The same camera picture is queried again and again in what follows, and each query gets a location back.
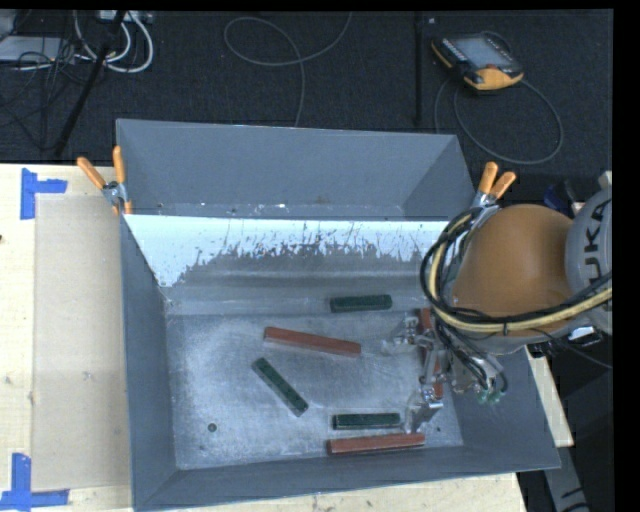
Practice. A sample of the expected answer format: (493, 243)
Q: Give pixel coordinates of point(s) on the red-brown flat block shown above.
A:
(375, 443)
(312, 342)

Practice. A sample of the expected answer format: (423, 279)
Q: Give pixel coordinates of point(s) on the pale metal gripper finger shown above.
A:
(425, 407)
(406, 334)

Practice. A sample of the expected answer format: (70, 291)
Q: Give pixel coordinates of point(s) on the dark green flat block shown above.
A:
(366, 421)
(361, 303)
(279, 386)

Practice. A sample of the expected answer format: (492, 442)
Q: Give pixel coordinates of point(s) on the pale flat board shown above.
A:
(80, 325)

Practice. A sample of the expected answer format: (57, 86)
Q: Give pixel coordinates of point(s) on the grey metal bin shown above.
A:
(280, 170)

